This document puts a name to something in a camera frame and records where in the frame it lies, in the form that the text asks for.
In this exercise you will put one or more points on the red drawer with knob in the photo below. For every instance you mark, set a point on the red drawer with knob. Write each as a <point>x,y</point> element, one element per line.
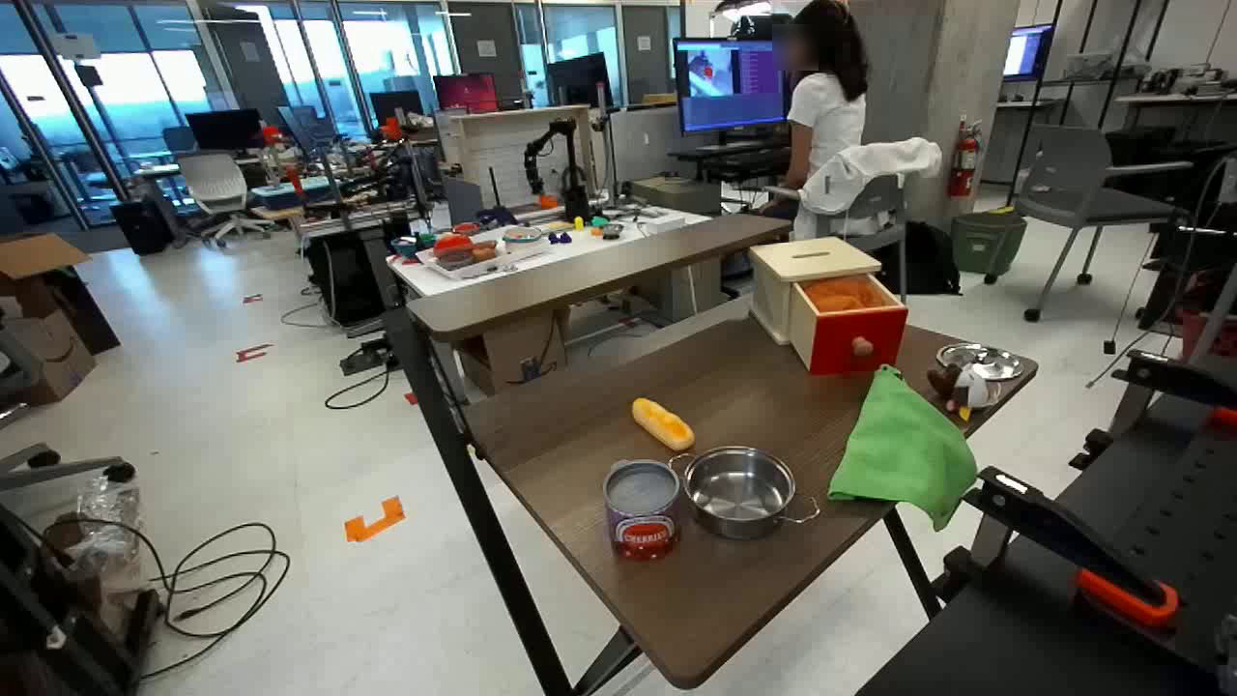
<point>849,335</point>

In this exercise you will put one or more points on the small black robot arm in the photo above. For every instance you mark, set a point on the small black robot arm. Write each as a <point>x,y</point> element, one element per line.
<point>565,160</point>

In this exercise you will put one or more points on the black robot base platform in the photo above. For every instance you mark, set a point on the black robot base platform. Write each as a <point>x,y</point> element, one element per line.
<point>1094,618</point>

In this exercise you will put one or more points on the light wooden drawer box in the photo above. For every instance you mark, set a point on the light wooden drawer box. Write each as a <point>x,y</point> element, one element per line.
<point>791,265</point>

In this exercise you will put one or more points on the brown table with black legs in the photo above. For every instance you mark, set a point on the brown table with black legs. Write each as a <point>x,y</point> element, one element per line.
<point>619,426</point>

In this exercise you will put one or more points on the long brown table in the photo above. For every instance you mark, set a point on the long brown table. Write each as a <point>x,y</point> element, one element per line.
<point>581,276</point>

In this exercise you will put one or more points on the yellow toy corn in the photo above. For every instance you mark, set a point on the yellow toy corn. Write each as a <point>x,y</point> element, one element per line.
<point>664,424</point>

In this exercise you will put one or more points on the cardboard box with print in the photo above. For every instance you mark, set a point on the cardboard box with print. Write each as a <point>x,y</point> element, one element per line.
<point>514,348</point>

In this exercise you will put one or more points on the white table with toys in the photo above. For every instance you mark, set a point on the white table with toys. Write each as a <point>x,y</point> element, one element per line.
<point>544,251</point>

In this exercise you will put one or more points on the red labelled tin can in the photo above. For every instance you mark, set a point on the red labelled tin can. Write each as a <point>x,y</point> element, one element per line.
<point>645,509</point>

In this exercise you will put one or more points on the silver metal pot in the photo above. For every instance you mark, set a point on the silver metal pot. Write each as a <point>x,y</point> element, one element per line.
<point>739,492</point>

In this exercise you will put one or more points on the red toy container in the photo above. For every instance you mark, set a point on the red toy container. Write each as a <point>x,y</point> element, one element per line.
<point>460,247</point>

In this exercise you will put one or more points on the computer monitor with blue screen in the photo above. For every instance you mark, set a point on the computer monitor with blue screen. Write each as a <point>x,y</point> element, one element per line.
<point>727,86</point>

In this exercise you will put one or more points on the grey chair holding jacket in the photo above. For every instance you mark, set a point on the grey chair holding jacket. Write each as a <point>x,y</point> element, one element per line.
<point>884,219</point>

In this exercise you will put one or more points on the monitor with red screen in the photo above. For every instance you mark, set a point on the monitor with red screen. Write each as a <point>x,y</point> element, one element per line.
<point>464,94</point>

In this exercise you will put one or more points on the green cloth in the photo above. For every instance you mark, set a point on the green cloth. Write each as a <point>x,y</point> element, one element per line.
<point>901,450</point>

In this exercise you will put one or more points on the white jacket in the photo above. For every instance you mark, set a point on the white jacket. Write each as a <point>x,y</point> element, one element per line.
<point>864,167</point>

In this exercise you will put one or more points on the person in white shirt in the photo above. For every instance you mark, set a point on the person in white shirt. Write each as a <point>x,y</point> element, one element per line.
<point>825,111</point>

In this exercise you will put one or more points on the black bag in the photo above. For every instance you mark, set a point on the black bag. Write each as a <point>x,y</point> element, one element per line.
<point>928,261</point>

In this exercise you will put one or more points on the small dark toy item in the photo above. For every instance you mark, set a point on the small dark toy item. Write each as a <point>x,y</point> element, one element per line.
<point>952,388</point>

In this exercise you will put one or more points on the silver metal bowl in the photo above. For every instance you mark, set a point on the silver metal bowl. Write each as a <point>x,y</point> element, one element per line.
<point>992,358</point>

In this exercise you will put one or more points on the green bin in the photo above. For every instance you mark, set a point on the green bin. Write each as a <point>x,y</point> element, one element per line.
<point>992,242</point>

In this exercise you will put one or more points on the red fire extinguisher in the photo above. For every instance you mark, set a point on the red fire extinguisher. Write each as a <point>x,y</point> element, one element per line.
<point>964,160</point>

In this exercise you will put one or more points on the white office chair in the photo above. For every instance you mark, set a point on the white office chair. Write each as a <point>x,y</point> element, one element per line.
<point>219,188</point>

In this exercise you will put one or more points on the wide black monitor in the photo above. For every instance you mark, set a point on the wide black monitor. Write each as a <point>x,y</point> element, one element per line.
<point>223,129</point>

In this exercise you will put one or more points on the black trash bin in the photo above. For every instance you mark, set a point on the black trash bin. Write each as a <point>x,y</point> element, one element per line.
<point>142,227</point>

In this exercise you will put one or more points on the small lit monitor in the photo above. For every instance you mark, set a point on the small lit monitor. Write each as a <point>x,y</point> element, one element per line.
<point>1026,53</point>

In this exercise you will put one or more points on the clear plastic bottle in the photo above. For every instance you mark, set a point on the clear plastic bottle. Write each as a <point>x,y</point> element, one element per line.
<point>111,495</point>

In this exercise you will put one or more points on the low cardboard box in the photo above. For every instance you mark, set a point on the low cardboard box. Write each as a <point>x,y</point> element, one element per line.
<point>43,362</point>

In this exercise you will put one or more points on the black equipment stand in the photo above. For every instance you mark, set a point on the black equipment stand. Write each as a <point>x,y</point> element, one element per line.
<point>52,603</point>

